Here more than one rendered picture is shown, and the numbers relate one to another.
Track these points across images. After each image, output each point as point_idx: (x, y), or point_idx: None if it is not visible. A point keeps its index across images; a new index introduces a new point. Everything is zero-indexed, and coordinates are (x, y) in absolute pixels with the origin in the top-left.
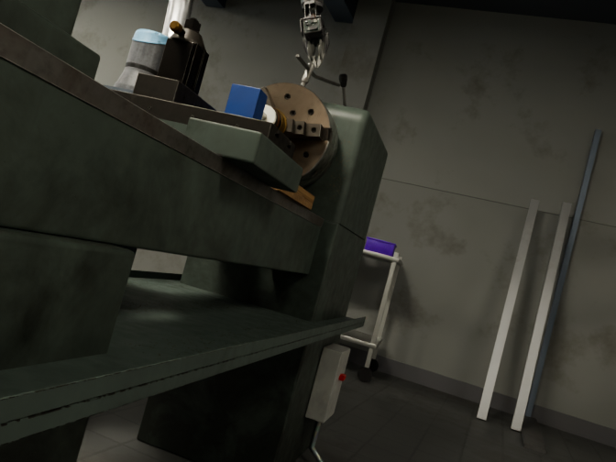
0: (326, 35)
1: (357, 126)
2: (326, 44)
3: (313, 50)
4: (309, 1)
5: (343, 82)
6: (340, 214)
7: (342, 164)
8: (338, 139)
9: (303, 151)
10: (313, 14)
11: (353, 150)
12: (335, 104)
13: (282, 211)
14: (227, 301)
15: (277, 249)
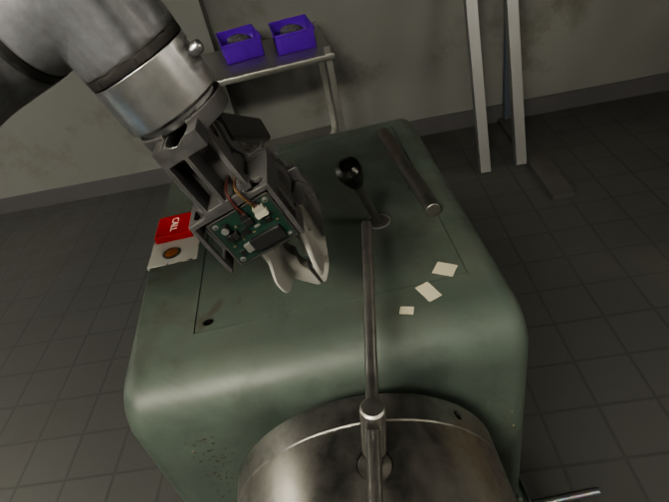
0: (296, 176)
1: (513, 369)
2: (314, 206)
3: (280, 246)
4: (178, 147)
5: (357, 185)
6: (518, 483)
7: (499, 434)
8: (473, 405)
9: None
10: (238, 194)
11: (517, 406)
12: (420, 333)
13: None
14: None
15: None
